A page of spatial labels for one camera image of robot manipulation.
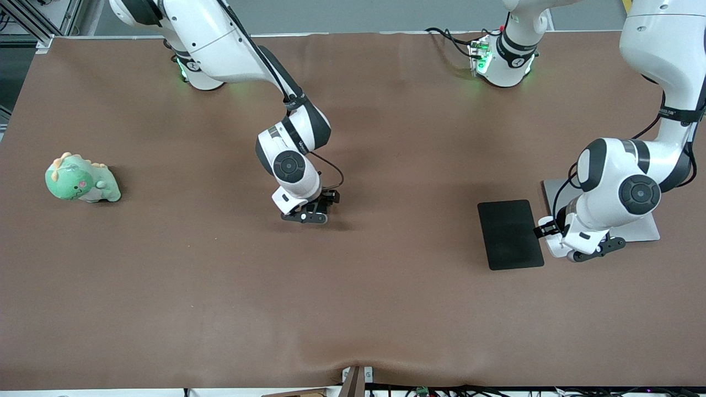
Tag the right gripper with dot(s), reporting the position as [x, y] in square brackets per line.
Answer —
[325, 198]

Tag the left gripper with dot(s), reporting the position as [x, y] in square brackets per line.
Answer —
[553, 225]

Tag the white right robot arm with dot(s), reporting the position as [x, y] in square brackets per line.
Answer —
[220, 38]

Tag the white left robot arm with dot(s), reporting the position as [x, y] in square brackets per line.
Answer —
[618, 182]

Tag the black mouse pad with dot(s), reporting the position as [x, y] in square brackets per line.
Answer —
[510, 237]

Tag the silver closed laptop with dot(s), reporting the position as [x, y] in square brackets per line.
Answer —
[645, 231]

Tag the brown table cover mat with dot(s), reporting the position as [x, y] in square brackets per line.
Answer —
[353, 303]

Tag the green dinosaur plush toy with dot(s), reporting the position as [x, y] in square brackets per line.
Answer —
[81, 179]

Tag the metal table edge bracket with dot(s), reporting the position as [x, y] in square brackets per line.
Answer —
[356, 380]

